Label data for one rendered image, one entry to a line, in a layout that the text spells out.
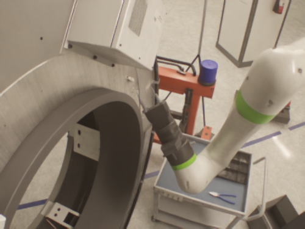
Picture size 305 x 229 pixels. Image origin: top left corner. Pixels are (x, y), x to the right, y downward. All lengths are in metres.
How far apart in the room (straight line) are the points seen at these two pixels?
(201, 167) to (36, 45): 0.60
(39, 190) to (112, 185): 1.27
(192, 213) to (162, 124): 1.09
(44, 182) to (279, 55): 2.19
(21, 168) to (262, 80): 0.49
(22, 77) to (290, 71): 0.50
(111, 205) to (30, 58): 0.89
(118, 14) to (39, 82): 0.19
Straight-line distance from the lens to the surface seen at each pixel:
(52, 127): 0.45
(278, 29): 3.86
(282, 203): 2.07
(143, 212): 2.00
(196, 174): 0.75
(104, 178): 1.17
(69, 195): 1.40
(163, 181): 1.38
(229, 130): 0.66
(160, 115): 0.70
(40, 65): 0.44
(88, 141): 1.19
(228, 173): 1.47
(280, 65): 0.49
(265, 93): 0.51
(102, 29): 0.45
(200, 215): 1.71
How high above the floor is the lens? 1.88
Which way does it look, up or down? 45 degrees down
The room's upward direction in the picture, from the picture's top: straight up
